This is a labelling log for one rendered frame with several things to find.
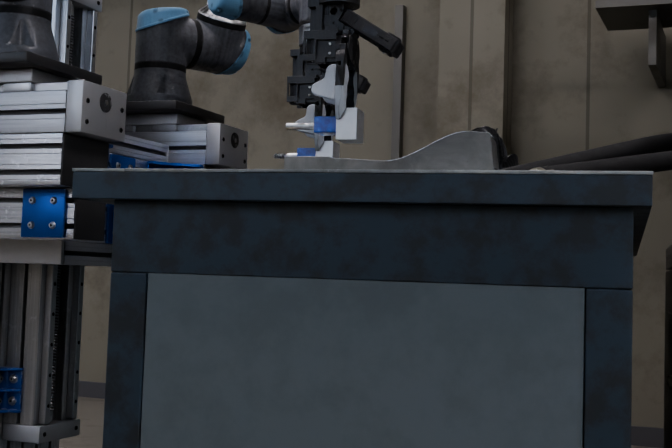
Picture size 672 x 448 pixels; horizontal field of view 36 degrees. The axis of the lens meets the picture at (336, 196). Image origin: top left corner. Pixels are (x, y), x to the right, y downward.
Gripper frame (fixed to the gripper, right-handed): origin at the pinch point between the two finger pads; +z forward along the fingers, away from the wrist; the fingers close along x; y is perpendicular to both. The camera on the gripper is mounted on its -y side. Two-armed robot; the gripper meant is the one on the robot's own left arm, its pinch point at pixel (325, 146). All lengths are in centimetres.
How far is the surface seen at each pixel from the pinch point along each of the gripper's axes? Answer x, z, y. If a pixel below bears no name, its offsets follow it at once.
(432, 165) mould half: 19.1, 6.8, -25.1
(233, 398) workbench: 79, 43, -12
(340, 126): 31.7, 1.7, -11.8
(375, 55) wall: -282, -89, 57
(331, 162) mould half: 19.0, 5.9, -6.8
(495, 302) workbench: 79, 31, -43
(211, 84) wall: -292, -80, 146
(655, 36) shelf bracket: -220, -75, -70
